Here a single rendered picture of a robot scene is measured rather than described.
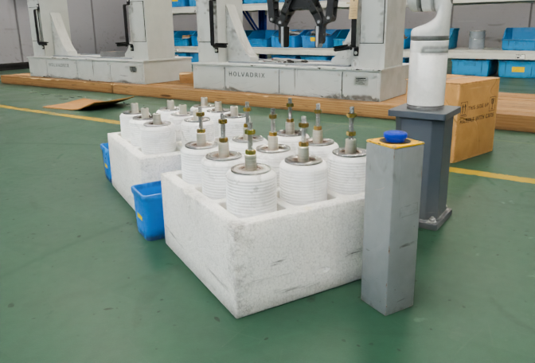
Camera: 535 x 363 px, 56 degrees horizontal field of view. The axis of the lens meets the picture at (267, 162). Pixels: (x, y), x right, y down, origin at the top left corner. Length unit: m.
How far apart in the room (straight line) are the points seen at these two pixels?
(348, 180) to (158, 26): 3.37
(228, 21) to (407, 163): 2.96
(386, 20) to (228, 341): 2.40
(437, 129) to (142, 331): 0.83
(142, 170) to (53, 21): 4.03
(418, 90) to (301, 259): 0.57
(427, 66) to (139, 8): 3.16
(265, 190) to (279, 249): 0.11
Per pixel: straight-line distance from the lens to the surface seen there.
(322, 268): 1.02
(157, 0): 4.27
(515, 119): 2.74
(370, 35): 3.06
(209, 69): 3.65
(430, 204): 1.37
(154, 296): 1.05
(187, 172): 1.13
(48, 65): 5.16
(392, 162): 0.86
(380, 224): 0.91
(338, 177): 1.04
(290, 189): 0.98
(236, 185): 0.91
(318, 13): 0.95
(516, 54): 5.44
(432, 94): 1.33
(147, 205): 1.26
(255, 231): 0.89
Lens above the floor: 0.51
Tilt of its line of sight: 15 degrees down
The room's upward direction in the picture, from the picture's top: 1 degrees counter-clockwise
